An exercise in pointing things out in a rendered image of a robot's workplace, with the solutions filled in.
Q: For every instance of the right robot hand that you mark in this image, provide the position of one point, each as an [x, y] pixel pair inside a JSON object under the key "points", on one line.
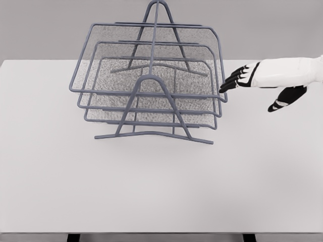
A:
{"points": [[275, 73]]}

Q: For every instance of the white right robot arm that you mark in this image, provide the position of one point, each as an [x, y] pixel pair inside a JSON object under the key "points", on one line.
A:
{"points": [[316, 69]]}

